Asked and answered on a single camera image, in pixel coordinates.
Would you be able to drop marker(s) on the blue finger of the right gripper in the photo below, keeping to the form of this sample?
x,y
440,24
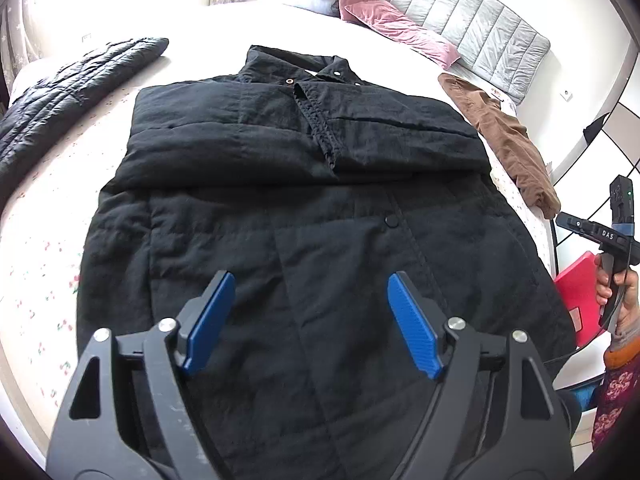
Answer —
x,y
575,225

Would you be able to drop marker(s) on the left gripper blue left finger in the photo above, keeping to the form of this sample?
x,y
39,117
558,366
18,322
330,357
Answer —
x,y
125,414

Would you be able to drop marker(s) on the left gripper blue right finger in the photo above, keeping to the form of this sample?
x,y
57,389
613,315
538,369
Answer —
x,y
494,413

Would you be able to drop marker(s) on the large black padded coat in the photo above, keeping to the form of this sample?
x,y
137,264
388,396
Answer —
x,y
311,186

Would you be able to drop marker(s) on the person's floral sleeve forearm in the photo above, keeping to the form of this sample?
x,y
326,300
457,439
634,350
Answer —
x,y
621,377

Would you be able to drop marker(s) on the red plastic stool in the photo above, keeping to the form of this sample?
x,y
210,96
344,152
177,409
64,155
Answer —
x,y
576,286

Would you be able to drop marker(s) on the brown garment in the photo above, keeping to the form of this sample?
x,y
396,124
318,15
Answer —
x,y
509,141

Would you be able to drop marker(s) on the grey tufted headboard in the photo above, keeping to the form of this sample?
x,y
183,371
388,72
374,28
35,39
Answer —
x,y
494,43

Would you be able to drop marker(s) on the cherry print bed sheet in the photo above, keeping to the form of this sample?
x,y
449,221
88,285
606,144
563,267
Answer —
x,y
43,231

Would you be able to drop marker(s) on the pink velvet pillow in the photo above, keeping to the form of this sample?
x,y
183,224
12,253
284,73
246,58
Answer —
x,y
385,19

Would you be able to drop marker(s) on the black quilted puffer jacket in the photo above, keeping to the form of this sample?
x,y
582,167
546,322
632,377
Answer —
x,y
45,111

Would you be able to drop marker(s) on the white wall socket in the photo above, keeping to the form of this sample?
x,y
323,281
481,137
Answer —
x,y
566,95

